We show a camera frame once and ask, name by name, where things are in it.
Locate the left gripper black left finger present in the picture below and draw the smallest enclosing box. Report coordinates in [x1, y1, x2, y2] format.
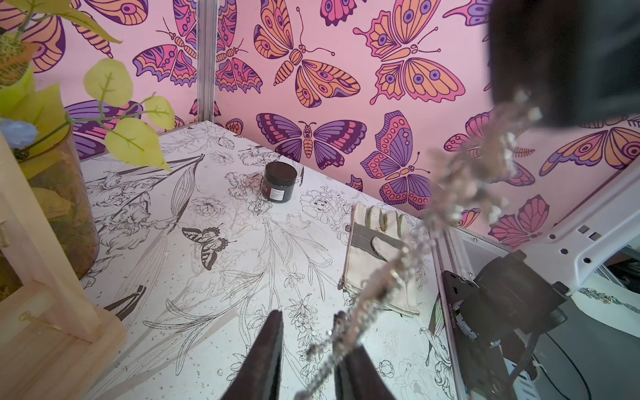
[222, 310, 284, 400]

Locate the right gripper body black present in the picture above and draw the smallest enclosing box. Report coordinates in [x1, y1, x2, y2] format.
[488, 1, 639, 128]

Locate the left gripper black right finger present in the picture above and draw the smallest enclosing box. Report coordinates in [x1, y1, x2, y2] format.
[332, 311, 396, 400]

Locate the wooden jewelry display stand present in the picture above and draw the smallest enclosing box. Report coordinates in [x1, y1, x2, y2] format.
[1, 141, 126, 399]

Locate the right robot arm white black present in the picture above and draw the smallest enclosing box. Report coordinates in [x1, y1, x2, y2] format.
[438, 1, 639, 399]

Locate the beige work glove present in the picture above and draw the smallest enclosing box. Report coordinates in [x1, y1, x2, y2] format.
[343, 203, 411, 293]

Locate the small black cylinder jar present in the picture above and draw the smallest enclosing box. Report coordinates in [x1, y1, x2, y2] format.
[261, 161, 298, 203]

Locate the potted green plant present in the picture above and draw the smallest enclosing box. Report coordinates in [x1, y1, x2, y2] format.
[1, 1, 175, 277]

